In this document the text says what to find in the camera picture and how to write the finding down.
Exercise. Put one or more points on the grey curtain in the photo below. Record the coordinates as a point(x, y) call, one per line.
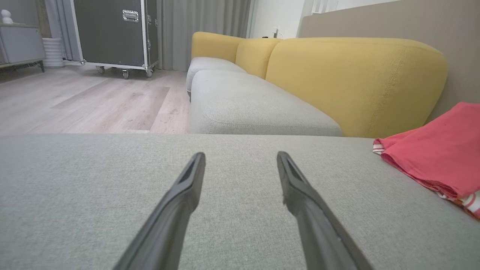
point(202, 18)

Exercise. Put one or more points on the black wheeled flight case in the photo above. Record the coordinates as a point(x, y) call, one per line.
point(108, 33)

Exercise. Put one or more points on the wide yellow sofa backrest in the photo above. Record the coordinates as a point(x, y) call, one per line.
point(356, 82)

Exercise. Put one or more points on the red shorts with white stripes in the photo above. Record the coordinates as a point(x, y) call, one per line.
point(438, 157)

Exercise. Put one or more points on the long low tv cabinet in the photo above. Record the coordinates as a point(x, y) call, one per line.
point(20, 43)

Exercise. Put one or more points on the white slatted wall fixture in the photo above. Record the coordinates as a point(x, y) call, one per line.
point(318, 5)

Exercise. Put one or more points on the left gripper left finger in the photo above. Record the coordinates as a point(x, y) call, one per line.
point(172, 225)

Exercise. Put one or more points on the small white figurine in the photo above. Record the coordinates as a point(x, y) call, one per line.
point(6, 17)

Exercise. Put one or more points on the large grey sofa seat cushion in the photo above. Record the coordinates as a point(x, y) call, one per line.
point(75, 195)

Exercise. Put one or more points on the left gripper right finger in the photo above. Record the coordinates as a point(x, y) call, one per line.
point(318, 232)

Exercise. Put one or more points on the white wall plug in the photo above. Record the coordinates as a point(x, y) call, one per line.
point(276, 33)

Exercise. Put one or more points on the white ribbed plant pot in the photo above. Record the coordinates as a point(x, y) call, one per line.
point(53, 52)

